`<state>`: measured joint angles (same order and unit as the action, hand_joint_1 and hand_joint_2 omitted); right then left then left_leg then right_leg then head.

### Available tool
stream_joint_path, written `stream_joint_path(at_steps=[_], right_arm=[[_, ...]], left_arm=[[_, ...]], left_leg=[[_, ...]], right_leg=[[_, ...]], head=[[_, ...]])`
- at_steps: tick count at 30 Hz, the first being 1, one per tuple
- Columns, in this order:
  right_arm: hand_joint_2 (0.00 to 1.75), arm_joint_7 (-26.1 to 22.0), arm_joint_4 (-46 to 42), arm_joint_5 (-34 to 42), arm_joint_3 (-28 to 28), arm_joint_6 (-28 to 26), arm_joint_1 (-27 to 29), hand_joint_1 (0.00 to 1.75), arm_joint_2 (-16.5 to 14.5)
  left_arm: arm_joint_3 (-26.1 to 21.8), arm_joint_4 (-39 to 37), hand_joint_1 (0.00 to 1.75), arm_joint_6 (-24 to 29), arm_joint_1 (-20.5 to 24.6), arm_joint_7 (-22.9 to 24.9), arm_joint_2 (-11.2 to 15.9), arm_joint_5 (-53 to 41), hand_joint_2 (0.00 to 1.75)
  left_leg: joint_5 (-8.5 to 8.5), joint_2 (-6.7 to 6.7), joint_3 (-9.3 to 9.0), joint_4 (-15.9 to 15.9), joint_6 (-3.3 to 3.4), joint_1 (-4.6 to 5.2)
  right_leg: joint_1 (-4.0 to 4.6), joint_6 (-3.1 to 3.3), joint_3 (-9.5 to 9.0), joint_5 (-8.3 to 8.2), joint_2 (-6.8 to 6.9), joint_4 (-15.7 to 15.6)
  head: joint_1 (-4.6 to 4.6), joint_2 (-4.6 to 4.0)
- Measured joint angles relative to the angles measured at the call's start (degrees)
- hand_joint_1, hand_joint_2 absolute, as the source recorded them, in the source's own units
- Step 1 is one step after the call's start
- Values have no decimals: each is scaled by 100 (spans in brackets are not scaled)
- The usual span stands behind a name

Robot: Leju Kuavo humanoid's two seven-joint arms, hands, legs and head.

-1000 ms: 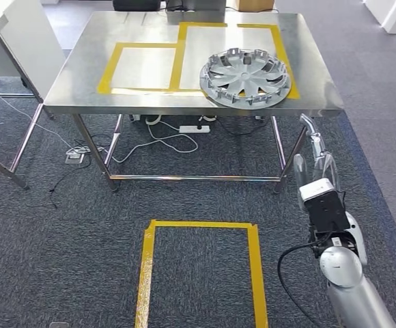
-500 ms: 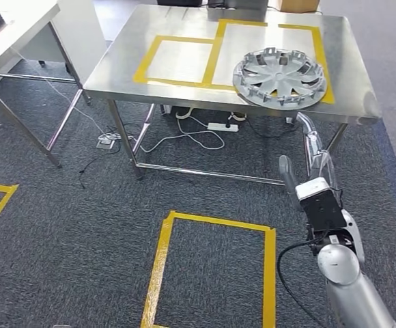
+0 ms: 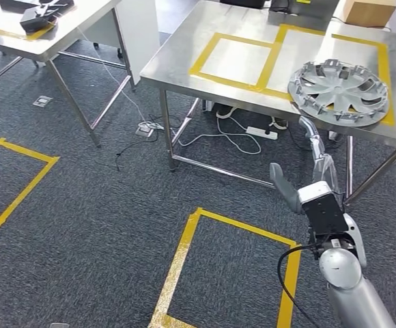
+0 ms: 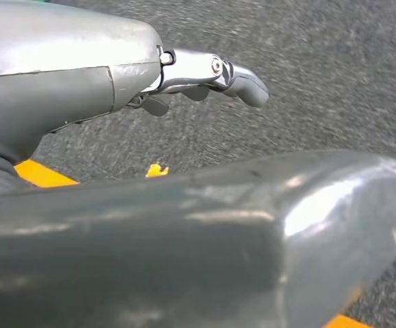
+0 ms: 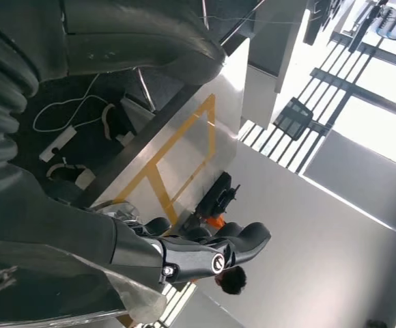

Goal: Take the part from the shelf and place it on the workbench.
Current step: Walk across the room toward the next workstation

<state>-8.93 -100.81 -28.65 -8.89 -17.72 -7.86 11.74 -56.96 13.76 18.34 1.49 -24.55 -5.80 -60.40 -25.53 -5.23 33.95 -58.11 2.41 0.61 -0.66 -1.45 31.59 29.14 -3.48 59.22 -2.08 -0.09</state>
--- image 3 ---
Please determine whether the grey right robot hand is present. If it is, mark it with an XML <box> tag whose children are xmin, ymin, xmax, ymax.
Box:
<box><xmin>268</xmin><ymin>116</ymin><xmax>342</xmax><ymax>215</ymax></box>

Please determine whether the silver plastic wheel cover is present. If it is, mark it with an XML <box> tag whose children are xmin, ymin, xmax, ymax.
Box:
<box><xmin>287</xmin><ymin>59</ymin><xmax>390</xmax><ymax>128</ymax></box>

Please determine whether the stainless steel workbench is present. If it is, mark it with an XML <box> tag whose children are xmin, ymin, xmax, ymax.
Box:
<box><xmin>140</xmin><ymin>0</ymin><xmax>396</xmax><ymax>206</ymax></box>

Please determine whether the white power strip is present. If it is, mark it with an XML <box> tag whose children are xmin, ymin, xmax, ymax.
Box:
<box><xmin>245</xmin><ymin>126</ymin><xmax>278</xmax><ymax>141</ymax></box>

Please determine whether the yellow floor tape square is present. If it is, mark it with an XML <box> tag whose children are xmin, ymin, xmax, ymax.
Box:
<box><xmin>148</xmin><ymin>207</ymin><xmax>302</xmax><ymax>328</ymax></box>
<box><xmin>0</xmin><ymin>137</ymin><xmax>60</xmax><ymax>236</ymax></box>

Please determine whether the grey metal box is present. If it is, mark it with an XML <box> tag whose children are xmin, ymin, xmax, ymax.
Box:
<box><xmin>268</xmin><ymin>0</ymin><xmax>340</xmax><ymax>21</ymax></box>

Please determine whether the black bag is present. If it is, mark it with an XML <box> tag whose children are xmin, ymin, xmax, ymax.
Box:
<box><xmin>219</xmin><ymin>0</ymin><xmax>266</xmax><ymax>10</ymax></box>

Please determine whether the metal floor socket plate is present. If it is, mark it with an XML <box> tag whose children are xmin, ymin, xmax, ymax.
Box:
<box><xmin>33</xmin><ymin>95</ymin><xmax>53</xmax><ymax>108</ymax></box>
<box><xmin>136</xmin><ymin>122</ymin><xmax>154</xmax><ymax>138</ymax></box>

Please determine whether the brown cardboard box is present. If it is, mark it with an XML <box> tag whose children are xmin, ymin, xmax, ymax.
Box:
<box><xmin>342</xmin><ymin>0</ymin><xmax>396</xmax><ymax>28</ymax></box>

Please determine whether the steel table with white panel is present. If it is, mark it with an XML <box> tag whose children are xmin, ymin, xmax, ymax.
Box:
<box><xmin>0</xmin><ymin>0</ymin><xmax>161</xmax><ymax>148</ymax></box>

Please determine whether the black device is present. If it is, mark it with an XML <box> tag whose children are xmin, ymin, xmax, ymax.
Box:
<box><xmin>0</xmin><ymin>0</ymin><xmax>76</xmax><ymax>34</ymax></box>

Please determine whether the black floor cable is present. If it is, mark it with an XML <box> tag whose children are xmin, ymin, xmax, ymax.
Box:
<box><xmin>286</xmin><ymin>122</ymin><xmax>344</xmax><ymax>152</ymax></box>
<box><xmin>115</xmin><ymin>115</ymin><xmax>182</xmax><ymax>172</ymax></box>

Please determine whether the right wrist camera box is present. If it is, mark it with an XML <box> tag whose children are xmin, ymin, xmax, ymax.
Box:
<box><xmin>297</xmin><ymin>180</ymin><xmax>349</xmax><ymax>237</ymax></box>

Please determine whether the white looped floor cable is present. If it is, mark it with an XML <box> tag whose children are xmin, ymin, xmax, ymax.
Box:
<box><xmin>177</xmin><ymin>106</ymin><xmax>262</xmax><ymax>156</ymax></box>

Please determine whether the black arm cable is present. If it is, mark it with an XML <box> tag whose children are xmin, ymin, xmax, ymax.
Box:
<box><xmin>277</xmin><ymin>242</ymin><xmax>326</xmax><ymax>328</ymax></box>

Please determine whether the thin white floor cable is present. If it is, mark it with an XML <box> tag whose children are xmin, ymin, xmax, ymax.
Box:
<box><xmin>79</xmin><ymin>27</ymin><xmax>148</xmax><ymax>125</ymax></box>

